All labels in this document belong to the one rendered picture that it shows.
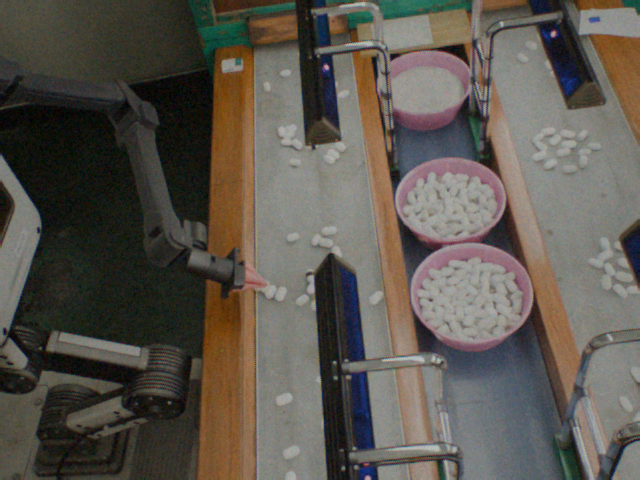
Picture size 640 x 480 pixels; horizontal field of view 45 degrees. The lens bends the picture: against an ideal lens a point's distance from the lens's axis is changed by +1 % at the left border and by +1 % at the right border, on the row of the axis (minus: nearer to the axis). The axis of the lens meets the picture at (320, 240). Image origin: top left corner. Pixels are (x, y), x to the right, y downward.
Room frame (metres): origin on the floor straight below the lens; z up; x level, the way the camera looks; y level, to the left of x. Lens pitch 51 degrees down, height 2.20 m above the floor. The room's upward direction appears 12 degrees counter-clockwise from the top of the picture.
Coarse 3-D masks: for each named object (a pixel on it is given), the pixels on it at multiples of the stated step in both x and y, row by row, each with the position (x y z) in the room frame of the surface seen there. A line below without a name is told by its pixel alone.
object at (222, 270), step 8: (216, 256) 1.06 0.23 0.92; (232, 256) 1.07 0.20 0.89; (216, 264) 1.04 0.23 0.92; (224, 264) 1.04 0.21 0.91; (232, 264) 1.05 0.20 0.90; (208, 272) 1.02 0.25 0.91; (216, 272) 1.02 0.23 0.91; (224, 272) 1.03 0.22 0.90; (232, 272) 1.03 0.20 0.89; (216, 280) 1.02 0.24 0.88; (224, 280) 1.02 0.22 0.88; (232, 280) 1.01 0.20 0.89; (224, 288) 1.01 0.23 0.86; (232, 288) 0.99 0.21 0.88; (224, 296) 1.00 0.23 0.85
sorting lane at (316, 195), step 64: (256, 64) 1.92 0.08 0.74; (256, 128) 1.64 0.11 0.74; (256, 192) 1.39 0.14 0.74; (320, 192) 1.34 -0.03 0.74; (256, 256) 1.18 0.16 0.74; (320, 256) 1.14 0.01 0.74; (256, 320) 0.99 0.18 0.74; (384, 320) 0.92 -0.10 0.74; (384, 384) 0.77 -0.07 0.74; (320, 448) 0.66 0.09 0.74
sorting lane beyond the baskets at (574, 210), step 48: (528, 48) 1.73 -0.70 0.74; (528, 96) 1.53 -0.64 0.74; (528, 144) 1.36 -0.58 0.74; (576, 144) 1.32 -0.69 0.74; (624, 144) 1.29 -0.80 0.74; (576, 192) 1.17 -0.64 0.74; (624, 192) 1.14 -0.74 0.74; (576, 240) 1.03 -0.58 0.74; (576, 288) 0.90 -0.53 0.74; (624, 288) 0.88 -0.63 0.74; (576, 336) 0.79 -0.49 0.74; (624, 384) 0.66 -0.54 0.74
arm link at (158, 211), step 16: (144, 112) 1.41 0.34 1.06; (144, 128) 1.39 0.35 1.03; (128, 144) 1.36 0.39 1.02; (144, 144) 1.34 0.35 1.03; (144, 160) 1.28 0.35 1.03; (144, 176) 1.24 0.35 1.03; (160, 176) 1.25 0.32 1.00; (144, 192) 1.20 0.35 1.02; (160, 192) 1.19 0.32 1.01; (144, 208) 1.16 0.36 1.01; (160, 208) 1.14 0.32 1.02; (144, 224) 1.12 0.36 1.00; (160, 224) 1.09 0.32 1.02; (176, 224) 1.10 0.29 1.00; (144, 240) 1.08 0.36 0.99; (160, 240) 1.05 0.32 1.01; (160, 256) 1.03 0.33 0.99
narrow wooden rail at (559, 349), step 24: (480, 72) 1.64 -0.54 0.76; (504, 120) 1.44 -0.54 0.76; (504, 144) 1.35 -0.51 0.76; (504, 168) 1.27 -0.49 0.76; (528, 192) 1.18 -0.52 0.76; (504, 216) 1.19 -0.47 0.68; (528, 216) 1.11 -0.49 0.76; (528, 240) 1.04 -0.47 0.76; (528, 264) 0.97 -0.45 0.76; (552, 288) 0.90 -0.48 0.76; (552, 312) 0.84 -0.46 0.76; (552, 336) 0.78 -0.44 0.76; (552, 360) 0.74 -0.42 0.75; (576, 360) 0.72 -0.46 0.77; (552, 384) 0.71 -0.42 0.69; (576, 456) 0.55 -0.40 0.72
